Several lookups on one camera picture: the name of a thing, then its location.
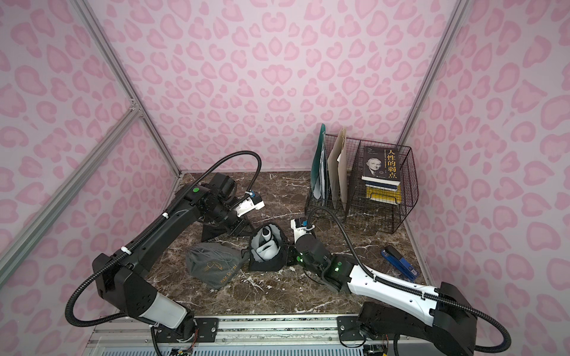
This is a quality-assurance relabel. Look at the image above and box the white hair dryer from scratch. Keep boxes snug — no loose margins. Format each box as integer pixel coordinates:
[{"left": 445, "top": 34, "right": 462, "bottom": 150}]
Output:
[{"left": 255, "top": 226, "right": 279, "bottom": 261}]

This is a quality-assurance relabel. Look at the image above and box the plain black pouch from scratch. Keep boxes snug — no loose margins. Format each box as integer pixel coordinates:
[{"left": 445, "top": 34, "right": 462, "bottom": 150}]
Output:
[{"left": 201, "top": 224, "right": 243, "bottom": 243}]

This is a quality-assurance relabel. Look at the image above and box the black pouch gold print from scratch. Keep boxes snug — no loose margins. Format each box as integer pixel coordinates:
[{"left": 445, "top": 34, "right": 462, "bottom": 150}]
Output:
[{"left": 248, "top": 222, "right": 289, "bottom": 271}]

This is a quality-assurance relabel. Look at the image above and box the grey hair dryer pouch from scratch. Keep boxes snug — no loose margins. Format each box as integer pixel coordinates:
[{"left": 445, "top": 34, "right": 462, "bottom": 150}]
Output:
[{"left": 186, "top": 243, "right": 249, "bottom": 290}]

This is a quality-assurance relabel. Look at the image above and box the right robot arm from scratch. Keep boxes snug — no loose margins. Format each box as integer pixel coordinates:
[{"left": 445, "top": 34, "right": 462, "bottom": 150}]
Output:
[{"left": 290, "top": 206, "right": 512, "bottom": 355}]

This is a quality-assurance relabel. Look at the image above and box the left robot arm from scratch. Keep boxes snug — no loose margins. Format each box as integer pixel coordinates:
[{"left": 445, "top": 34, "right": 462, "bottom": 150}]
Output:
[{"left": 64, "top": 151, "right": 262, "bottom": 342}]

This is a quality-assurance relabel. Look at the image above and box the yellow striped book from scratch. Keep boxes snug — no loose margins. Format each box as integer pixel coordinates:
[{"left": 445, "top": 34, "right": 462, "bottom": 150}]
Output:
[{"left": 365, "top": 185, "right": 402, "bottom": 205}]

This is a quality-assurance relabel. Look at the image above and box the book with portrait cover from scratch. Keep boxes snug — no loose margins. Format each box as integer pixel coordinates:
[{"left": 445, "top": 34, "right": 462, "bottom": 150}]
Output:
[{"left": 362, "top": 146, "right": 401, "bottom": 185}]

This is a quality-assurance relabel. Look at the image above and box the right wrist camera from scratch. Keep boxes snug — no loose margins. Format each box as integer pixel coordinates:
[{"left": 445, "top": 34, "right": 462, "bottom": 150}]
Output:
[{"left": 290, "top": 217, "right": 315, "bottom": 243}]

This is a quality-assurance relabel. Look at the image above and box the black wire basket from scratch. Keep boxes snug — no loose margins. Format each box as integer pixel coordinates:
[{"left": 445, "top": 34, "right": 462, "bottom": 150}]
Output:
[{"left": 305, "top": 137, "right": 419, "bottom": 234}]

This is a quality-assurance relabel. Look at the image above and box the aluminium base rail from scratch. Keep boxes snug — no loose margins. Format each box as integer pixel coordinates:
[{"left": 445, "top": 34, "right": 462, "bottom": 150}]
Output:
[{"left": 84, "top": 312, "right": 469, "bottom": 356}]

